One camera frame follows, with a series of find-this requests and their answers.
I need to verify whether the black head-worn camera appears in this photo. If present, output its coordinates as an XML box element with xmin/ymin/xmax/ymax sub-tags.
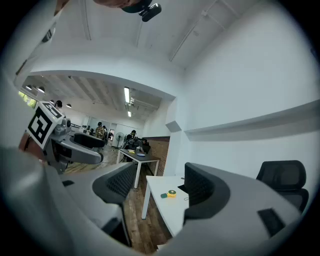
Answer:
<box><xmin>138</xmin><ymin>3</ymin><xmax>163</xmax><ymax>23</ymax></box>

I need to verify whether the black standing fan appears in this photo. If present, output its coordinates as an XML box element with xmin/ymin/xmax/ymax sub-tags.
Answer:
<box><xmin>114</xmin><ymin>131</ymin><xmax>125</xmax><ymax>150</ymax></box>

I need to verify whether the black drawstring pouch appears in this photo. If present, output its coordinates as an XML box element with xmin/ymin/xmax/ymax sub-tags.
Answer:
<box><xmin>177</xmin><ymin>184</ymin><xmax>191</xmax><ymax>202</ymax></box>

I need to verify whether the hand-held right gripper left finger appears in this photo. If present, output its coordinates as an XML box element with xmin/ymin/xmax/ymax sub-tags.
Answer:
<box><xmin>59</xmin><ymin>161</ymin><xmax>138</xmax><ymax>247</ymax></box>

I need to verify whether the person's left forearm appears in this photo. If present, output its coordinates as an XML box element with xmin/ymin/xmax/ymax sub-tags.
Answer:
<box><xmin>18</xmin><ymin>131</ymin><xmax>35</xmax><ymax>154</ymax></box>

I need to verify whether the black mesh office chair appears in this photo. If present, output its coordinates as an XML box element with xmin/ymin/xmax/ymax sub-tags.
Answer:
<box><xmin>255</xmin><ymin>159</ymin><xmax>310</xmax><ymax>214</ymax></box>

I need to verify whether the yellow handheld fan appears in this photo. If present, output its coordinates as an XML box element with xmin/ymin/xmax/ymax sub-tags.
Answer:
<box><xmin>160</xmin><ymin>189</ymin><xmax>178</xmax><ymax>200</ymax></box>

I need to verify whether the person's white shirt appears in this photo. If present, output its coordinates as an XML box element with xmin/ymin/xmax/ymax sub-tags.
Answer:
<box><xmin>13</xmin><ymin>0</ymin><xmax>70</xmax><ymax>83</ymax></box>

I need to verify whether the dark table with white legs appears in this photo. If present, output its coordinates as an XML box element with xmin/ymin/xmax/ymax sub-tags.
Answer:
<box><xmin>116</xmin><ymin>148</ymin><xmax>161</xmax><ymax>189</ymax></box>

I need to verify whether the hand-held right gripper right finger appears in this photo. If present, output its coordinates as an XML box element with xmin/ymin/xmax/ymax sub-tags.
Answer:
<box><xmin>183</xmin><ymin>161</ymin><xmax>303</xmax><ymax>241</ymax></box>

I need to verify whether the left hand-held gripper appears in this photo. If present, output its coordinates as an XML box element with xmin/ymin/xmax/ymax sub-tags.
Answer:
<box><xmin>26</xmin><ymin>100</ymin><xmax>106</xmax><ymax>175</ymax></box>

